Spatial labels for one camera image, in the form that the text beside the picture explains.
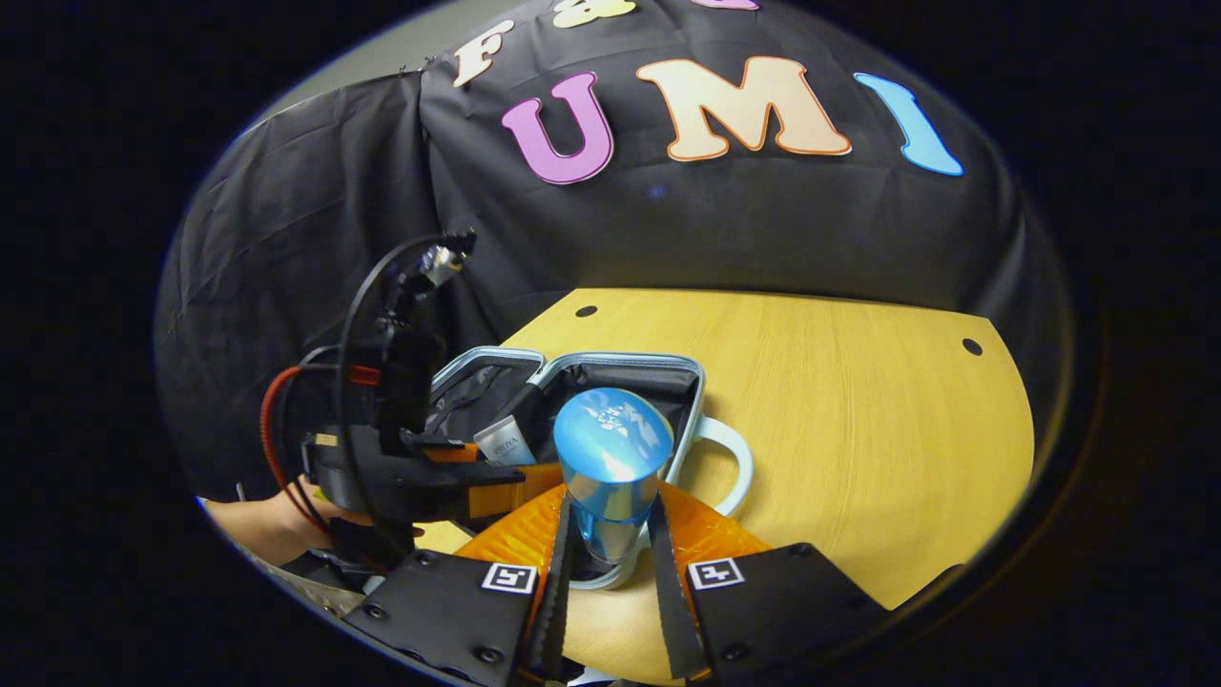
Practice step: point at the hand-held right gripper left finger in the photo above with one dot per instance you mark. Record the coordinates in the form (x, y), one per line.
(553, 592)

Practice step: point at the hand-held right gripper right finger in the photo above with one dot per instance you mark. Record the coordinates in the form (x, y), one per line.
(672, 601)

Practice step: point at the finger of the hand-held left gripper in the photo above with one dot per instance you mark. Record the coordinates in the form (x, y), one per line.
(506, 491)
(434, 447)

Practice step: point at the white skin care tube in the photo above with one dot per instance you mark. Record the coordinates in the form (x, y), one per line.
(506, 444)

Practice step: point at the blue skin care bottle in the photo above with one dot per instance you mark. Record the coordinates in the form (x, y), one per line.
(610, 439)

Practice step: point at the black backdrop cloth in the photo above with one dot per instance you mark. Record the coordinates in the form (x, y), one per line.
(763, 229)

